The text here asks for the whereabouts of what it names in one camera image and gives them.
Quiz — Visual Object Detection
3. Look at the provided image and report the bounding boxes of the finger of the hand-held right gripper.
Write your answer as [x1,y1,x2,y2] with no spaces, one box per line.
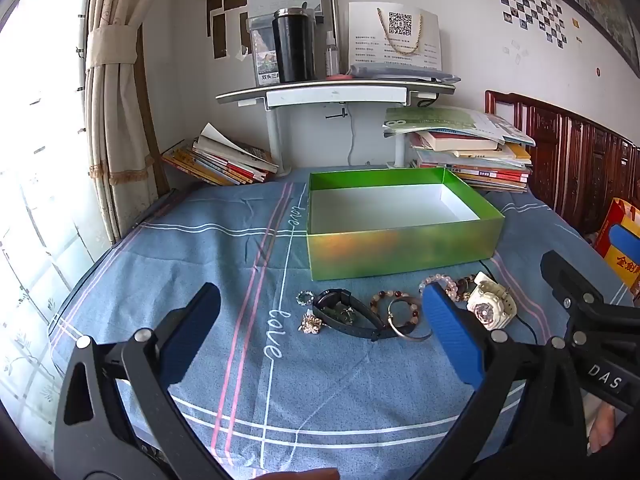
[540,250,640,361]

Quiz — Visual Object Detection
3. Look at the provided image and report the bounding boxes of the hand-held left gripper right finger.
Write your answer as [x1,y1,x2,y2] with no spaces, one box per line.
[412,281,588,480]

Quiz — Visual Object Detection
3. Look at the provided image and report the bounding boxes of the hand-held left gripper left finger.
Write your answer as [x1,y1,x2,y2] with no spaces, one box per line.
[52,282,235,480]

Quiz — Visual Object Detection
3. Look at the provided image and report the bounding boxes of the white wristwatch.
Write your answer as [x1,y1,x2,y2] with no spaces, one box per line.
[466,271,517,331]

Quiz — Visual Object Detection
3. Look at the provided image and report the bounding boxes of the silver bangle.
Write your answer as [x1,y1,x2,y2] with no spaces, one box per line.
[387,299,433,343]

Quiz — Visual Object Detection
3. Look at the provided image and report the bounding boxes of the pink bead bracelet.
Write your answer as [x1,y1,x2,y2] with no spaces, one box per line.
[419,274,476,303]

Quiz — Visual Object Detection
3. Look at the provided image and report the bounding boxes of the brown red bead bracelet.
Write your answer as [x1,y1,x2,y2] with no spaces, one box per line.
[370,292,423,331]

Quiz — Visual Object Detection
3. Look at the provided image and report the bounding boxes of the green cardboard box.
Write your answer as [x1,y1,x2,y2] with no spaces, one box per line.
[306,167,506,282]

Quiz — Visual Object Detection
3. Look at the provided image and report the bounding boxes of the black wristwatch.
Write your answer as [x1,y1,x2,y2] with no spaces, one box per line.
[312,288,388,342]

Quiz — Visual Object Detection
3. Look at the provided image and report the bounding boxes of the person's right hand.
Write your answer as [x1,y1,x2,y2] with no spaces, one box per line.
[587,402,625,456]

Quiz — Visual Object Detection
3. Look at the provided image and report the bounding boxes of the person's left hand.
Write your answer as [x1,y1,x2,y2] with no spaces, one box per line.
[260,467,343,480]

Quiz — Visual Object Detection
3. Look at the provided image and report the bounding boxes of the red yellow bag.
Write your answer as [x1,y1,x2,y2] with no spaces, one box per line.
[592,197,640,307]

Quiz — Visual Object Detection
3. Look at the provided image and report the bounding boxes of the blue striped bedsheet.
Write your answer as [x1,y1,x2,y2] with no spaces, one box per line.
[47,167,640,480]

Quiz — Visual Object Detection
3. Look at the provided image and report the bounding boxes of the red wooden headboard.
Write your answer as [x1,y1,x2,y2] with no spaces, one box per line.
[484,90,640,242]

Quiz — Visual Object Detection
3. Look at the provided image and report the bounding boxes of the gold brooch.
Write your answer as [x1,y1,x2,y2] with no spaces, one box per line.
[298,312,326,335]

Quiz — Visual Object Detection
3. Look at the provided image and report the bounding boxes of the tall stack of books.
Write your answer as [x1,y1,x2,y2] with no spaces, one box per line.
[382,106,537,195]

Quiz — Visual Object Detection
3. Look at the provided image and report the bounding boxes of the slanted pile of books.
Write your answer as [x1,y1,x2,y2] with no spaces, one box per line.
[161,122,280,187]

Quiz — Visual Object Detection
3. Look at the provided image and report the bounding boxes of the beige curtain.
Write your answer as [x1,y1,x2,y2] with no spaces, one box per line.
[80,0,172,242]

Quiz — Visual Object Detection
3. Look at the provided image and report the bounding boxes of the window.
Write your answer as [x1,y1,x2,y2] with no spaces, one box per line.
[0,0,121,461]

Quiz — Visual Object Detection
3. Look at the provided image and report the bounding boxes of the grey folder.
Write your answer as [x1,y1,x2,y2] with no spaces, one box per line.
[347,64,461,84]

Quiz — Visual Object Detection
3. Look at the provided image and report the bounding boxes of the white grey desk shelf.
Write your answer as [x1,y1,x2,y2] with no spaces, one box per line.
[216,80,457,177]

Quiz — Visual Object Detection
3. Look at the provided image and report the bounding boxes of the clear printed packaging box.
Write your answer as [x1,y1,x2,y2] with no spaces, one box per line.
[247,12,281,87]

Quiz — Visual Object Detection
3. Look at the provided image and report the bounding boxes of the beige curtain tie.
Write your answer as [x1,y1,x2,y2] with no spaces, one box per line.
[84,25,139,72]

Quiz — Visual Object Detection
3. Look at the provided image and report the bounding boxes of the white paper bag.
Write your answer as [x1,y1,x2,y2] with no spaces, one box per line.
[348,2,443,74]

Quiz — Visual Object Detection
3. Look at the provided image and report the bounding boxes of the black tumbler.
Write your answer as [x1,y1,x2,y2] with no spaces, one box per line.
[271,8,316,84]

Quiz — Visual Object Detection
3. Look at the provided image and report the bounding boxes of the small spray bottle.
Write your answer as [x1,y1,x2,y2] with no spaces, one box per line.
[325,31,341,77]

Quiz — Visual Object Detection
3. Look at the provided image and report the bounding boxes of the white cable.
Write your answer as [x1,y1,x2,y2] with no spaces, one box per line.
[348,105,359,166]

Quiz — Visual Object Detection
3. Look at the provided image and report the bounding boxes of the checkered photo wall stickers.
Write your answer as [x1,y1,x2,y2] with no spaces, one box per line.
[495,0,572,50]

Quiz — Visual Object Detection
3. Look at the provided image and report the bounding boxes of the framed wall picture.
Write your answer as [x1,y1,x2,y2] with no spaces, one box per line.
[522,0,640,77]

